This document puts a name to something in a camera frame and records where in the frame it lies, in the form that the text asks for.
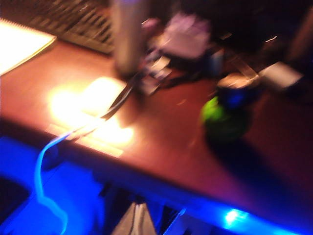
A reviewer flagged white cable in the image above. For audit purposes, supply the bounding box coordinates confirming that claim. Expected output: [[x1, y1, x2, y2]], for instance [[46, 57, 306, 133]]
[[33, 119, 108, 235]]

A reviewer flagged white spiral notebook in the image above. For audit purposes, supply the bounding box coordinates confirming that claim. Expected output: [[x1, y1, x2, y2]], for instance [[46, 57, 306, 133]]
[[0, 19, 58, 75]]

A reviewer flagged white power adapter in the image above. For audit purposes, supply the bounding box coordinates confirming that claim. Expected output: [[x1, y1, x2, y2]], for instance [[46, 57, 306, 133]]
[[260, 62, 304, 91]]

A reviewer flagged green apple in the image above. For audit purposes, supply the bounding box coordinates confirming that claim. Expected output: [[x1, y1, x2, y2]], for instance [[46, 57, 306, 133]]
[[200, 95, 253, 145]]

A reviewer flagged square coaster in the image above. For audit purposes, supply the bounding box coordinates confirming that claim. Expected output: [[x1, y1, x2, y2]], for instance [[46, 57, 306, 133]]
[[135, 65, 172, 96]]

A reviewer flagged black keyboard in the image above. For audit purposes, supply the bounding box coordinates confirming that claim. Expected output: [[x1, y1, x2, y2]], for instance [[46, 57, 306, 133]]
[[23, 0, 117, 55]]

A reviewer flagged white thermos bottle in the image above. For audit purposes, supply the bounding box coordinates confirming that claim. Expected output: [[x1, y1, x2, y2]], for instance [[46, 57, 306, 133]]
[[111, 0, 150, 77]]

